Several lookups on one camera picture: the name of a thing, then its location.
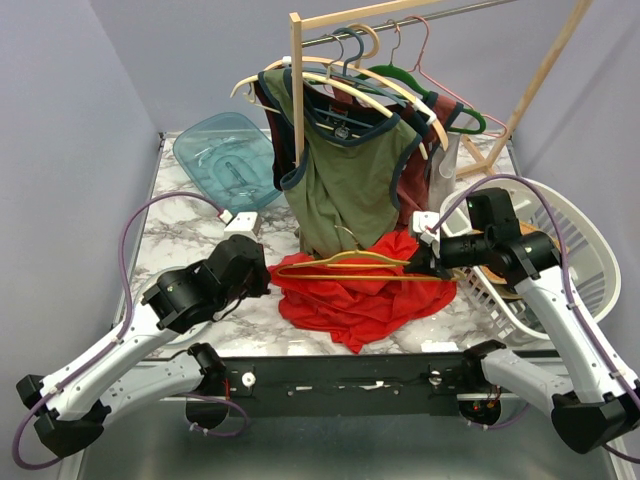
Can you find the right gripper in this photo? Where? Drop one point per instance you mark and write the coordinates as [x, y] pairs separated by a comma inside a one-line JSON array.
[[421, 261]]

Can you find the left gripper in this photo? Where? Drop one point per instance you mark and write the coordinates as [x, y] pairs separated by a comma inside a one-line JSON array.
[[264, 278]]

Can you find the yellow hanger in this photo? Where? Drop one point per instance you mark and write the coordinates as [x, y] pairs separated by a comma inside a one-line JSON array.
[[385, 261]]

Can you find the red tank top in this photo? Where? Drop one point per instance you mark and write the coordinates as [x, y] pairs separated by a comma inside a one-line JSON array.
[[357, 313]]

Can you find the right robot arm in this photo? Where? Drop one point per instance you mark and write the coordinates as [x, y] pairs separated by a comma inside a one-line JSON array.
[[599, 400]]

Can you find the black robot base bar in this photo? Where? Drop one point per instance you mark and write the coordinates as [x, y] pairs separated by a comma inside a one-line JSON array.
[[436, 384]]

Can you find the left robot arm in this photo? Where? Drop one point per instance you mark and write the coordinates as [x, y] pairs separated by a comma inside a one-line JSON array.
[[73, 405]]

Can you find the green tank top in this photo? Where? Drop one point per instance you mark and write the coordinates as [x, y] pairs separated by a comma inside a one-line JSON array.
[[314, 239]]

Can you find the dark maroon tank top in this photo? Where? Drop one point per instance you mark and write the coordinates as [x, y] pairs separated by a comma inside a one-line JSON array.
[[282, 138]]

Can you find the green velvet hanger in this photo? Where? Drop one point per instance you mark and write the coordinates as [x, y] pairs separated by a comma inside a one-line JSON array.
[[394, 72]]

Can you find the cream wooden hanger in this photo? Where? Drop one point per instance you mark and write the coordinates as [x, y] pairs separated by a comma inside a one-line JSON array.
[[292, 62]]

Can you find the blue plastic hanger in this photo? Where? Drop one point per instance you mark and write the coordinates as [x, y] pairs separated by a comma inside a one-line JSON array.
[[350, 75]]

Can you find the watermelon pattern plate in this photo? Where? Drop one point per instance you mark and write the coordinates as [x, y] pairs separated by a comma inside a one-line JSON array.
[[184, 339]]

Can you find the white translucent garment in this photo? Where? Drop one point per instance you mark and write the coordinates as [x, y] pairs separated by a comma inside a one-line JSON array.
[[443, 173]]

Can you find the blue plastic tub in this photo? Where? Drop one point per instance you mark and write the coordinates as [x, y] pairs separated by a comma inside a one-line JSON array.
[[229, 159]]

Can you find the white laundry basket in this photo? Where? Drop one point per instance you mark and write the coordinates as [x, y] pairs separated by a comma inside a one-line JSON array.
[[594, 269]]

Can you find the wooden clothes rack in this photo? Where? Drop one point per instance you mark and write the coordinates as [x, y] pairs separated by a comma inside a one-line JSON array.
[[482, 163]]

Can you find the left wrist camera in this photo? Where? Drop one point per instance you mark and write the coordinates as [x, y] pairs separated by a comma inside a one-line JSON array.
[[245, 224]]

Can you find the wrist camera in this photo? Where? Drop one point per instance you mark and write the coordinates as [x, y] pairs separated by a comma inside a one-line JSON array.
[[245, 224], [423, 226]]

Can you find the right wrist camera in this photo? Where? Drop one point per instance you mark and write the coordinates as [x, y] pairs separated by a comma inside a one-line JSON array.
[[423, 226]]

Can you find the pink wire hanger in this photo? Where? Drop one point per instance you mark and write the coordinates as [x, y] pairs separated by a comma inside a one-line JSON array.
[[467, 106]]

